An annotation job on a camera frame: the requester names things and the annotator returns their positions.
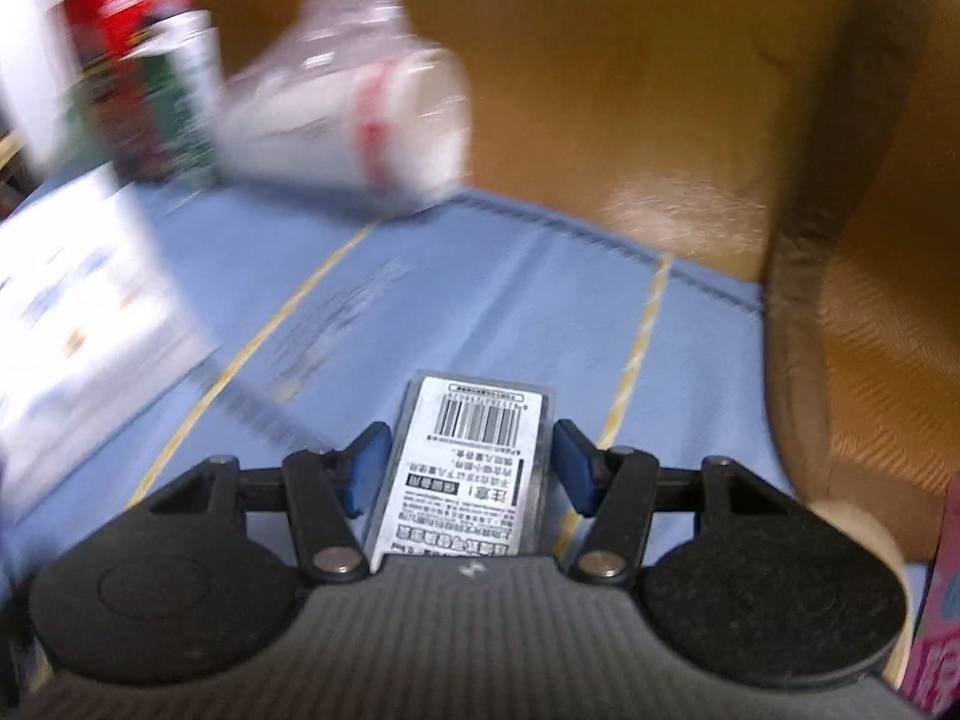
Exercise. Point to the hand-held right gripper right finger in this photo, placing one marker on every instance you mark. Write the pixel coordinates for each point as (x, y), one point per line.
(576, 465)

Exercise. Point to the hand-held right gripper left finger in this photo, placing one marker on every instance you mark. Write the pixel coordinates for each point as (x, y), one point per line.
(366, 465)

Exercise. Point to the clear packet with barcode label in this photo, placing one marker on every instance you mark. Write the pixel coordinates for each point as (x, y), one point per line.
(472, 465)

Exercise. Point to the blue tablecloth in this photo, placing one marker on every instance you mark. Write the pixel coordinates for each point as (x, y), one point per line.
(487, 292)

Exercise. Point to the white printed paper box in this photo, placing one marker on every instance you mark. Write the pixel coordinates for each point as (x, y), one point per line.
(75, 315)

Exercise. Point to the brown mesh chair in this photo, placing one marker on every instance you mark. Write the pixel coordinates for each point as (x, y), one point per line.
(862, 277)

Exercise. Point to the clear bag with white contents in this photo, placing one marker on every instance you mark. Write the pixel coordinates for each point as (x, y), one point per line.
(345, 112)

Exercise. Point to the pink printed box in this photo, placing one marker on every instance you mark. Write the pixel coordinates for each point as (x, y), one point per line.
(937, 615)

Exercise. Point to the wooden panel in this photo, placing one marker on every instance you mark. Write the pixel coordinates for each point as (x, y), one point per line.
(637, 75)

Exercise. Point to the red and green box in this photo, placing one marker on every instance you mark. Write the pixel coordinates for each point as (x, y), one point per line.
(142, 75)

